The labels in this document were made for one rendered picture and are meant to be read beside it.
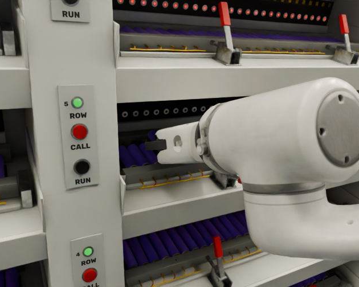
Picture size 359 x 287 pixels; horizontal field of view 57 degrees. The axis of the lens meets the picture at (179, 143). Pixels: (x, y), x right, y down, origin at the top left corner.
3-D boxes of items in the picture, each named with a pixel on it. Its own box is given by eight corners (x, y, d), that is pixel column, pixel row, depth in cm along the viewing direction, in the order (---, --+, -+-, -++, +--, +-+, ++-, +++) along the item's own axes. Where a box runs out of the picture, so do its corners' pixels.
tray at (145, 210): (384, 175, 73) (403, 136, 69) (119, 241, 46) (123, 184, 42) (315, 134, 89) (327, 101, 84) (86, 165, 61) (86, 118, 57)
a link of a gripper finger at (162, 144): (138, 151, 44) (151, 149, 50) (195, 146, 42) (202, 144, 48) (137, 143, 44) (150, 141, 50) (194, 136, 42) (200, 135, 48)
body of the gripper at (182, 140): (194, 176, 37) (155, 171, 47) (264, 163, 42) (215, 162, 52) (187, 109, 37) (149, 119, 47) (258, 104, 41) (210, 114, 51)
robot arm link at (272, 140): (272, 176, 39) (264, 98, 39) (383, 185, 28) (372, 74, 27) (212, 188, 35) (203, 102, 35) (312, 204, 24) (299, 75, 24)
